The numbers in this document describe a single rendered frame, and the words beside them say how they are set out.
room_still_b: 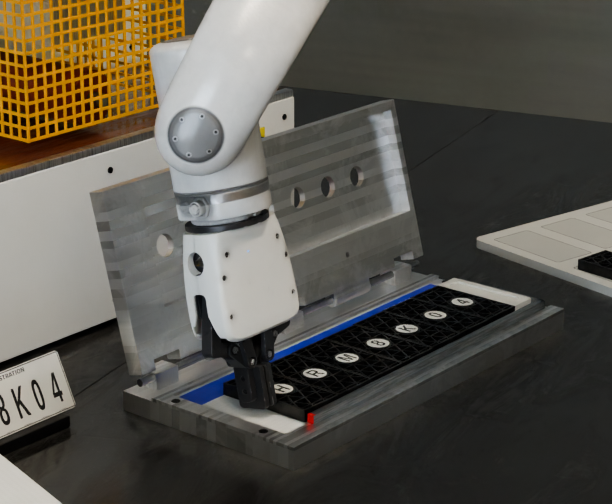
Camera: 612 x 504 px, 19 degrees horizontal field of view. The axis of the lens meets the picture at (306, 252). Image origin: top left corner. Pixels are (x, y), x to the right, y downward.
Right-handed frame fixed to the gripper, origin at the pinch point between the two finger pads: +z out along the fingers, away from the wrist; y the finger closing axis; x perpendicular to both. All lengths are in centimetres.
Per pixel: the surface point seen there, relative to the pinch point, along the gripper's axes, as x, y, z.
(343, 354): 0.8, 13.5, 1.3
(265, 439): -3.9, -3.9, 3.5
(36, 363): 16.3, -10.8, -4.5
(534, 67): 111, 216, 2
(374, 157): 11.8, 36.2, -13.5
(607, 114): 96, 220, 14
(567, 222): 10, 69, 2
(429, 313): 0.9, 27.8, 1.2
